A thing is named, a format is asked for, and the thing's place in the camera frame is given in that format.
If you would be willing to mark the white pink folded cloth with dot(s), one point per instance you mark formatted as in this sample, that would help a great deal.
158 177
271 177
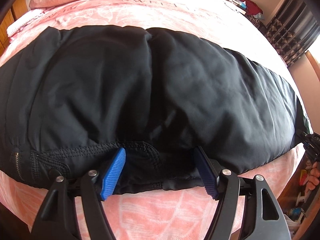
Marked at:
24 20

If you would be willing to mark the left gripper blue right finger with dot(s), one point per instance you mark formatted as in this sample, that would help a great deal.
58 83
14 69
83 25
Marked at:
207 173

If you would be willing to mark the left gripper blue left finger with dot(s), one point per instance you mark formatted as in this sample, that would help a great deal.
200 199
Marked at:
111 174

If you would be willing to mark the red cloth on nightstand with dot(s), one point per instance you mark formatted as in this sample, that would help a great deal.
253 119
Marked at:
252 8

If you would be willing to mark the person's right hand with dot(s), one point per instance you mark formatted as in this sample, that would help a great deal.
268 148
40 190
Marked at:
313 178

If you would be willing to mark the orange wooden wardrobe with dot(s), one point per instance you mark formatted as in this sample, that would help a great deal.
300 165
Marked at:
18 9

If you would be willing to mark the black padded pants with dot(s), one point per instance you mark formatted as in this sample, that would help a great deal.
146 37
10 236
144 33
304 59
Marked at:
71 98

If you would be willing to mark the dark patterned curtain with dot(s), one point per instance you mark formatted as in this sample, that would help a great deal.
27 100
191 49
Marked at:
292 30

